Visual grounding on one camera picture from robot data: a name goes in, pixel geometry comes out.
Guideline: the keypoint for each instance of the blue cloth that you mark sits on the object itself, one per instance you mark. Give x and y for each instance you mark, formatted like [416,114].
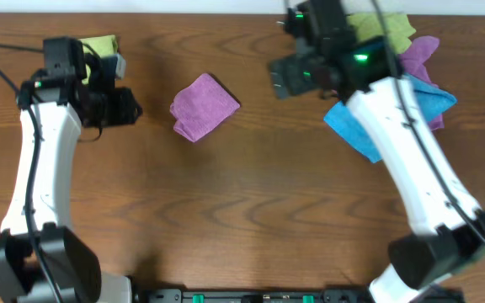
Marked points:
[432,100]

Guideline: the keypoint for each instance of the purple cloth with label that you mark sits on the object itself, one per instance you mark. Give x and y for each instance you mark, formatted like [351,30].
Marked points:
[201,107]

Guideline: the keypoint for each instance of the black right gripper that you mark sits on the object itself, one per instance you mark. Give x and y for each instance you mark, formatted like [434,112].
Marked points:
[293,84]

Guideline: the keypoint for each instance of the folded green cloth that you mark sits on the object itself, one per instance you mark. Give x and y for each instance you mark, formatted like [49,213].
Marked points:
[94,49]

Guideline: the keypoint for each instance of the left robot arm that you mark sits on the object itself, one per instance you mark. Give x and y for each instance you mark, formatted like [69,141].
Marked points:
[41,258]

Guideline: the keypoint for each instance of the olive green cloth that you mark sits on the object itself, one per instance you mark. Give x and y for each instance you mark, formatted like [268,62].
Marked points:
[398,28]

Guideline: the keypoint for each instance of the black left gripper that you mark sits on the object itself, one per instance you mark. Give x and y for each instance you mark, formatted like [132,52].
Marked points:
[125,108]

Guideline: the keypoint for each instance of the purple cloth under pile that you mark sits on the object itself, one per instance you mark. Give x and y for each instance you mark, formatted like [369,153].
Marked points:
[415,56]

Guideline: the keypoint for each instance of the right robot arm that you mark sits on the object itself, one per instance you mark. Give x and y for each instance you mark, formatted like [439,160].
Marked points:
[447,223]

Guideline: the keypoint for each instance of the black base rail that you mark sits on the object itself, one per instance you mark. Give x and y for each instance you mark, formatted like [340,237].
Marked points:
[334,295]

